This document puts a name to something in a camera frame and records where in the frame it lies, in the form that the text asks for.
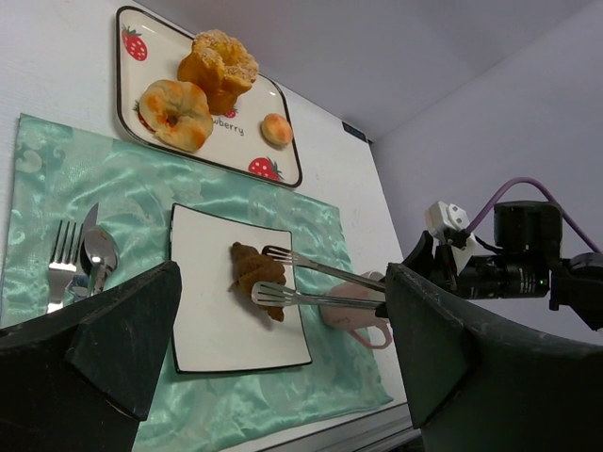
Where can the tall orange muffin bread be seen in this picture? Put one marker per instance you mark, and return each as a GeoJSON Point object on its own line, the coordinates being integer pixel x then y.
{"type": "Point", "coordinates": [221, 66]}

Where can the pink ceramic mug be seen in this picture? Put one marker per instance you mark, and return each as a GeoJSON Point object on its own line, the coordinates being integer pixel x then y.
{"type": "Point", "coordinates": [353, 320]}

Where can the strawberry pattern tray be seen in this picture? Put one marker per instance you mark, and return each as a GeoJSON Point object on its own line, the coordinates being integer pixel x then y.
{"type": "Point", "coordinates": [149, 49]}

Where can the aluminium table frame rail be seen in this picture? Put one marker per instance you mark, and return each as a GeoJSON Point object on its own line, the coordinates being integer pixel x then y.
{"type": "Point", "coordinates": [379, 430]}

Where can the metal serving tongs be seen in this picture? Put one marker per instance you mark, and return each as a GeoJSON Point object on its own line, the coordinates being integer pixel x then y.
{"type": "Point", "coordinates": [317, 280]}

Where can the silver fork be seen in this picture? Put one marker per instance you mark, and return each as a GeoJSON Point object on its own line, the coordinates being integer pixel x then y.
{"type": "Point", "coordinates": [64, 270]}

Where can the brown chocolate croissant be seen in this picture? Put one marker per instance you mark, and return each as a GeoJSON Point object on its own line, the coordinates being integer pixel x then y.
{"type": "Point", "coordinates": [251, 267]}

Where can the silver spoon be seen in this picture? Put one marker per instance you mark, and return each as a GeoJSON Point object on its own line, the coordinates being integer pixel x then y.
{"type": "Point", "coordinates": [103, 254]}

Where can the small round bread roll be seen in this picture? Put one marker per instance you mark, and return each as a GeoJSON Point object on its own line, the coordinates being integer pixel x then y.
{"type": "Point", "coordinates": [276, 129]}

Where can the white square plate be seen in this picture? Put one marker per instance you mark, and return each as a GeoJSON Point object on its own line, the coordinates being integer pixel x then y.
{"type": "Point", "coordinates": [217, 329]}

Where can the silver table knife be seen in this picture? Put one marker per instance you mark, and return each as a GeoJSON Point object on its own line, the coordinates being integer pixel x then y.
{"type": "Point", "coordinates": [89, 221]}

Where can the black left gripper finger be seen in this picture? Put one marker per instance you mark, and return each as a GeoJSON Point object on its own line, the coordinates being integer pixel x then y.
{"type": "Point", "coordinates": [83, 378]}

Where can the round glazed bun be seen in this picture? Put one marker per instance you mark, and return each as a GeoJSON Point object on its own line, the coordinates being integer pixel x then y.
{"type": "Point", "coordinates": [178, 113]}

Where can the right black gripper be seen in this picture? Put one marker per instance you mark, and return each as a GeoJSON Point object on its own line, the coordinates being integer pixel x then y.
{"type": "Point", "coordinates": [477, 381]}

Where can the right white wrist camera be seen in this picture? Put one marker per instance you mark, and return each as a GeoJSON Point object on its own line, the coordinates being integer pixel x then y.
{"type": "Point", "coordinates": [446, 222]}

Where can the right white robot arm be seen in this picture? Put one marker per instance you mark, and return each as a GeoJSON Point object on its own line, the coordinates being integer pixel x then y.
{"type": "Point", "coordinates": [526, 263]}

